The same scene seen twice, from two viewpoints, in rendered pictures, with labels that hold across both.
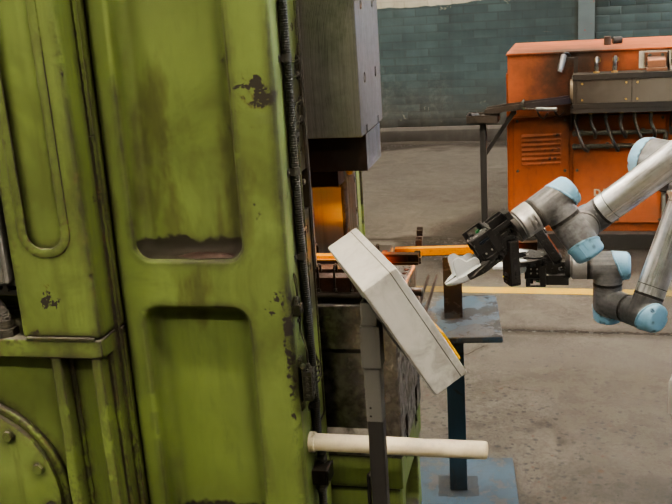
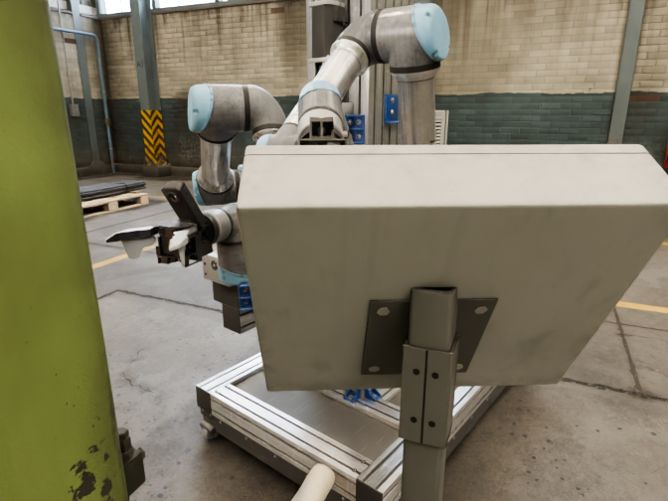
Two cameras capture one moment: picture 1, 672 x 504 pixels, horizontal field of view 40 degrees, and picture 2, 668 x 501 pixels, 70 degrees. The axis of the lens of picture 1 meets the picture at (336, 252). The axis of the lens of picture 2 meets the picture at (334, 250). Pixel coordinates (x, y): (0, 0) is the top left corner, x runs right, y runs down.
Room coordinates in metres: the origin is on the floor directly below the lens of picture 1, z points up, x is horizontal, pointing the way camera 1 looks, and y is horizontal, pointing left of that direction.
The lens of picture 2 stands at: (1.91, 0.34, 1.23)
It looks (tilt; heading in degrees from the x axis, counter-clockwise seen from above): 16 degrees down; 279
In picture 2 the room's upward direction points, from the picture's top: straight up
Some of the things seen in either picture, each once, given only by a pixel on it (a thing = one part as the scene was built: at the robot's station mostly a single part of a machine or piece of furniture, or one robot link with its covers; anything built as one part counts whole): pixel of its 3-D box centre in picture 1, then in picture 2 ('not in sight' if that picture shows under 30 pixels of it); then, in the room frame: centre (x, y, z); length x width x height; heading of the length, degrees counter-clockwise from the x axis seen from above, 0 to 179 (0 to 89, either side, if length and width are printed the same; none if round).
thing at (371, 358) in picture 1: (386, 334); (422, 351); (1.89, -0.10, 1.00); 0.13 x 0.11 x 0.14; 166
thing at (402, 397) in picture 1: (315, 354); not in sight; (2.54, 0.08, 0.69); 0.56 x 0.38 x 0.45; 76
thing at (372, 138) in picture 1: (297, 147); not in sight; (2.49, 0.08, 1.32); 0.42 x 0.20 x 0.10; 76
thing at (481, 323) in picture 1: (453, 318); not in sight; (2.89, -0.38, 0.65); 0.40 x 0.30 x 0.02; 172
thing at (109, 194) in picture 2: not in sight; (90, 198); (5.95, -5.22, 0.14); 1.58 x 0.80 x 0.29; 75
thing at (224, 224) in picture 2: (577, 264); (210, 227); (2.34, -0.64, 0.98); 0.08 x 0.05 x 0.08; 166
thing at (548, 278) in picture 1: (546, 267); (187, 239); (2.36, -0.56, 0.97); 0.12 x 0.08 x 0.09; 76
